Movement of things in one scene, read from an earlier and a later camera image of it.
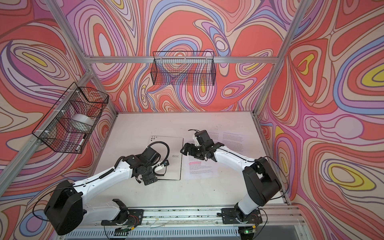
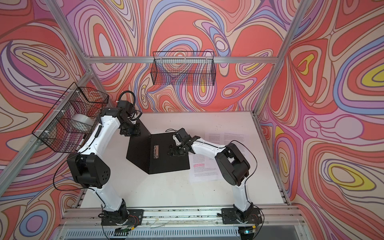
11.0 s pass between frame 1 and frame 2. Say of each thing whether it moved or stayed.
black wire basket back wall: stayed
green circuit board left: stayed
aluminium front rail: stayed
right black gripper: moved
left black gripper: moved
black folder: moved
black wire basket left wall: stayed
